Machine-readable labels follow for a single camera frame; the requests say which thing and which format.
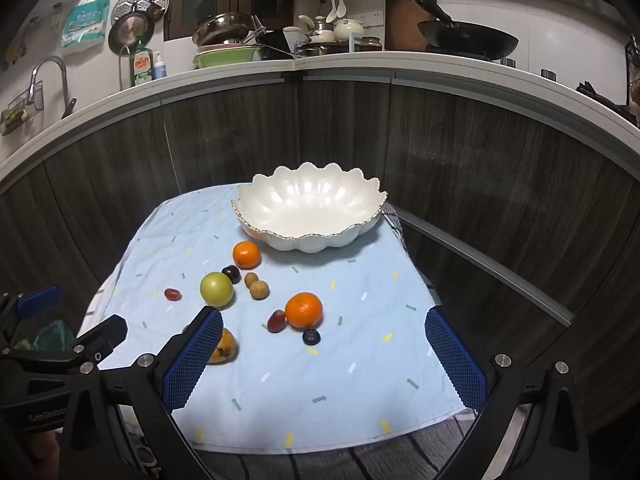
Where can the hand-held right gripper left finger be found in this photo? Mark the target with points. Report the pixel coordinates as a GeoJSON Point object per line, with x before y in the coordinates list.
{"type": "Point", "coordinates": [192, 362]}

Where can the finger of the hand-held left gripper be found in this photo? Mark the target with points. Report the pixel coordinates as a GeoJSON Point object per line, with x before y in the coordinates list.
{"type": "Point", "coordinates": [37, 301]}
{"type": "Point", "coordinates": [102, 334]}

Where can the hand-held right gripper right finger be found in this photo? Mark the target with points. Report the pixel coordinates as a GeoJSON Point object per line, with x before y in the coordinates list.
{"type": "Point", "coordinates": [455, 365]}

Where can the red grape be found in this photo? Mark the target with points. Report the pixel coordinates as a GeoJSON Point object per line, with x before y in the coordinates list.
{"type": "Point", "coordinates": [172, 293]}
{"type": "Point", "coordinates": [276, 321]}

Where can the green apple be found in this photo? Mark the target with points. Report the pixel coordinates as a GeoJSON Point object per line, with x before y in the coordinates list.
{"type": "Point", "coordinates": [216, 289]}

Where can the brown longan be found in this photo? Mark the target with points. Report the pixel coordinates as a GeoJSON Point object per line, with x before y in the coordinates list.
{"type": "Point", "coordinates": [259, 291]}
{"type": "Point", "coordinates": [251, 278]}

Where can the orange mandarin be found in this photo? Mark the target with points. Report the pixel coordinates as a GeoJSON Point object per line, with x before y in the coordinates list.
{"type": "Point", "coordinates": [303, 310]}
{"type": "Point", "coordinates": [246, 254]}

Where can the blueberry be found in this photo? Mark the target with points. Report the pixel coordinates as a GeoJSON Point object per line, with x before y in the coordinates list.
{"type": "Point", "coordinates": [311, 337]}

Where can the white scalloped ceramic bowl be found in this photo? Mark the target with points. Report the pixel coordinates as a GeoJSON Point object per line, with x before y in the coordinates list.
{"type": "Point", "coordinates": [305, 200]}

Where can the teal plastic object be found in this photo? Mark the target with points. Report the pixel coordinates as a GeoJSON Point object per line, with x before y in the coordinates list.
{"type": "Point", "coordinates": [50, 335]}

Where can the light blue patterned cloth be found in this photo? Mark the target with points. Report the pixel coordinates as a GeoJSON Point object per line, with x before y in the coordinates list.
{"type": "Point", "coordinates": [325, 385]}

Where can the striped grey cloth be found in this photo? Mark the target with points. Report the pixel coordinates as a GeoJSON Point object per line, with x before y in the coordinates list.
{"type": "Point", "coordinates": [350, 462]}

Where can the steel kitchen faucet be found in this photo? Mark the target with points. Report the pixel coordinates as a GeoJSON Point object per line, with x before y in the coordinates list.
{"type": "Point", "coordinates": [50, 62]}

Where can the green dish soap bottle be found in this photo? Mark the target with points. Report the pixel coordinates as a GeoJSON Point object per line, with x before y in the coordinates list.
{"type": "Point", "coordinates": [143, 66]}

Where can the white pump bottle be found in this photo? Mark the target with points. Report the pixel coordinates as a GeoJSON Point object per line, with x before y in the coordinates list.
{"type": "Point", "coordinates": [159, 67]}

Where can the hanging copper pan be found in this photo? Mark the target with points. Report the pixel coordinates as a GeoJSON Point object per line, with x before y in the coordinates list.
{"type": "Point", "coordinates": [127, 32]}

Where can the hanging plastic pack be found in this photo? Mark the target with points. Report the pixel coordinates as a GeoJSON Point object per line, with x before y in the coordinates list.
{"type": "Point", "coordinates": [85, 20]}

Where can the green basin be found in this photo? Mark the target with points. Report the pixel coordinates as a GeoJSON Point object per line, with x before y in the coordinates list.
{"type": "Point", "coordinates": [227, 58]}

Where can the black stove grate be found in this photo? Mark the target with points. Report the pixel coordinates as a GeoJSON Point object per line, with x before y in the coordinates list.
{"type": "Point", "coordinates": [600, 96]}

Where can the round metal steamer rack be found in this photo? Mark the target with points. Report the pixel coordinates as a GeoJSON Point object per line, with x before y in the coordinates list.
{"type": "Point", "coordinates": [140, 0]}

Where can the black wok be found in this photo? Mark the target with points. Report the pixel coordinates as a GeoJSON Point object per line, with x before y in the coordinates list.
{"type": "Point", "coordinates": [467, 39]}

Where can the glass jars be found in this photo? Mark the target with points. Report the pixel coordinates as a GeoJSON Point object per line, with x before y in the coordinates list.
{"type": "Point", "coordinates": [370, 43]}

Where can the metal tongs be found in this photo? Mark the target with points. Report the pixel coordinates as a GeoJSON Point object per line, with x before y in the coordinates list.
{"type": "Point", "coordinates": [257, 27]}

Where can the brown cutting board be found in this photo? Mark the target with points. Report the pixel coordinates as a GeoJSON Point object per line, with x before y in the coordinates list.
{"type": "Point", "coordinates": [402, 20]}

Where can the white teapot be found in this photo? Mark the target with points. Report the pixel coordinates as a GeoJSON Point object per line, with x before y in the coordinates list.
{"type": "Point", "coordinates": [348, 29]}

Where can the white ceramic pot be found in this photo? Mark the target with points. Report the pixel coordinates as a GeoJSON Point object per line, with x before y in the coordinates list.
{"type": "Point", "coordinates": [320, 32]}

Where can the white spoon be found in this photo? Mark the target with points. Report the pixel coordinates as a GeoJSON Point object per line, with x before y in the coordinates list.
{"type": "Point", "coordinates": [341, 6]}
{"type": "Point", "coordinates": [332, 10]}

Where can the grey metal rail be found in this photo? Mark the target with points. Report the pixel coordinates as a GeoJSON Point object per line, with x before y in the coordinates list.
{"type": "Point", "coordinates": [490, 270]}

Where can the white wall socket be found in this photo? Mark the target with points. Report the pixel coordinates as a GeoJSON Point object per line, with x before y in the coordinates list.
{"type": "Point", "coordinates": [372, 18]}

